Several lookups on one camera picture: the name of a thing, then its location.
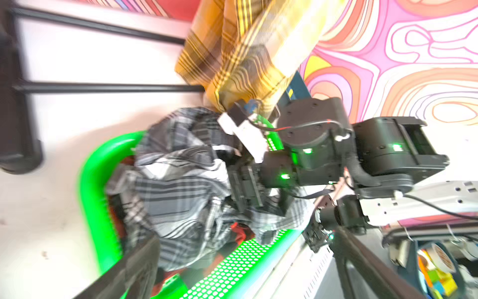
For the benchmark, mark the dark teal tray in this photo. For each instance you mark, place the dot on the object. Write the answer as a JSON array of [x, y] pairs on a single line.
[[297, 90]]

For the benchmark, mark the red black plaid shirt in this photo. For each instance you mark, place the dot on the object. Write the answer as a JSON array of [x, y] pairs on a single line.
[[240, 232]]

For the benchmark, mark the black clothes rack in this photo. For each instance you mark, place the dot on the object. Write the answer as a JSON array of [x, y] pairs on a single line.
[[21, 148]]

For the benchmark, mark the green plastic basket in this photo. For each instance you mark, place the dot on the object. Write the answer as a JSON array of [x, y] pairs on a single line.
[[94, 175]]

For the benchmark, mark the yellow plaid shirt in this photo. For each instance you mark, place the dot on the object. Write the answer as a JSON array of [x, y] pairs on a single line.
[[250, 50]]

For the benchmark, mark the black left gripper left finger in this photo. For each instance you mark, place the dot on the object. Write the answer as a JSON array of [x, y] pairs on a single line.
[[133, 277]]

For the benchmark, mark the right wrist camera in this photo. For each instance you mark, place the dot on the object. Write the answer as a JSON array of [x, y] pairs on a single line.
[[236, 121]]

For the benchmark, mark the grey plaid shirt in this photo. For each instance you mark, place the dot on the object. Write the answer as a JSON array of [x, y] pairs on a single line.
[[178, 189]]

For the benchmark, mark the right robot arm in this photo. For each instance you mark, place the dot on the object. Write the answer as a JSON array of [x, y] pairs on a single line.
[[314, 145]]

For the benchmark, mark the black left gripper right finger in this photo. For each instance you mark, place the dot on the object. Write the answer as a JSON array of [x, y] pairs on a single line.
[[382, 280]]

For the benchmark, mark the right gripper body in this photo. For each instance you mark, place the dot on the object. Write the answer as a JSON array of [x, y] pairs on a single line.
[[261, 185]]

